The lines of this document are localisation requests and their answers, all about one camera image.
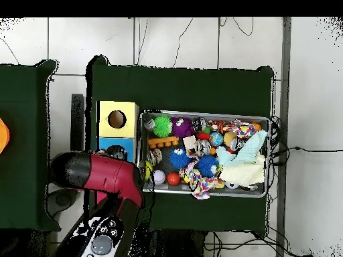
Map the colourful printed silver can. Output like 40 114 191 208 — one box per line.
146 147 163 166

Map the knotted polka dot cloth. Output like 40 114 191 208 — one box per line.
178 157 218 200

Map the cream waffle cloth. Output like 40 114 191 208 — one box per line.
220 155 267 187

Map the blue fuzzy toy with eyes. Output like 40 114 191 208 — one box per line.
169 147 192 170

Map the green spiky rubber ball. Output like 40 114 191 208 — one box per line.
152 114 173 139

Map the orange plastic toy brick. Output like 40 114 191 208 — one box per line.
147 136 180 149

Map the shallow clear mesh bin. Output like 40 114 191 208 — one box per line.
135 110 271 199

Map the white baseball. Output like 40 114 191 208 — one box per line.
152 169 166 185

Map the blue globe ball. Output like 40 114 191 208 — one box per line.
208 131 224 148

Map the mint green waffle cloth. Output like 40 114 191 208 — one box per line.
216 129 269 167

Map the yellow and green toy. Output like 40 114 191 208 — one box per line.
144 160 154 183

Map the blue fuzzy ball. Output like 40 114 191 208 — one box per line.
196 155 220 179

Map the small red ball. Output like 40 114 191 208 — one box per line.
166 172 181 187

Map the crumpled polka dot cloth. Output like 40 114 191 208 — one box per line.
222 118 262 141

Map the small wooden cube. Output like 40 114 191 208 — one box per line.
182 135 198 151

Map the dark green tablecloth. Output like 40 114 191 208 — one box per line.
84 54 275 238

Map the wooden box with three holes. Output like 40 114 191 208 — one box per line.
94 100 141 207

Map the neighbouring green covered table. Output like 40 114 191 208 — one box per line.
0 59 61 232

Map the black floor cable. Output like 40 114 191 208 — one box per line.
269 145 343 167

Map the orange round object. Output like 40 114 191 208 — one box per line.
0 117 11 155

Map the purple monster toy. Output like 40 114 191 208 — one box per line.
171 116 194 139

